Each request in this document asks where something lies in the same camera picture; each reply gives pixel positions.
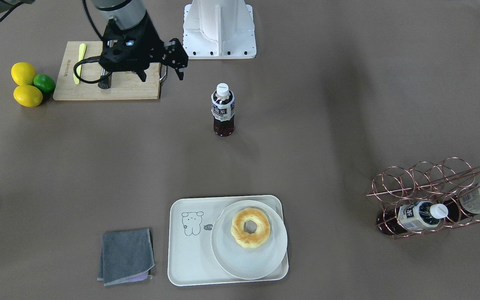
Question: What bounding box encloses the wooden cutting board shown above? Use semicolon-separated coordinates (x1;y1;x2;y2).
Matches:
52;41;168;101

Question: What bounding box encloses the grey folded cloth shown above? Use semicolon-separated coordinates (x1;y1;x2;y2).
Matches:
97;228;156;286

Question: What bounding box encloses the whole yellow lemon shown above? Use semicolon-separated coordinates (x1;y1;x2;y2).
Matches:
11;62;38;86

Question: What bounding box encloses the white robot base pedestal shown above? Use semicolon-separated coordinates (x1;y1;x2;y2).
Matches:
182;0;257;60

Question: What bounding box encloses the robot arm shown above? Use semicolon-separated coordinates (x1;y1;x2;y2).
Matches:
73;0;188;82

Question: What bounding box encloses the white round plate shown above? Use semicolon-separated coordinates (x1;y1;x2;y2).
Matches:
211;200;288;280

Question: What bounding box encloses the green lime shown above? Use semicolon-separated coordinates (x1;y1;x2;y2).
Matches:
33;74;56;94

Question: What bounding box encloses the tea bottle white cap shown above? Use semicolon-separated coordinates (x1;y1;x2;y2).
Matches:
211;82;236;138

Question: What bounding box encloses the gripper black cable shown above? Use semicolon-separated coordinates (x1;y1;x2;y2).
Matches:
72;0;111;85

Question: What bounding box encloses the glazed donut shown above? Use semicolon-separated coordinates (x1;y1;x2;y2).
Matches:
230;207;272;249

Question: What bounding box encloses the copper wire bottle rack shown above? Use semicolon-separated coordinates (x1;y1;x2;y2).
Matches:
368;157;480;239

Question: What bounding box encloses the yellow plastic knife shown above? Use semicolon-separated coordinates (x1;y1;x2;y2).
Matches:
73;42;87;85

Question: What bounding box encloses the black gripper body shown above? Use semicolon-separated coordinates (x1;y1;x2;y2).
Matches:
99;11;164;73

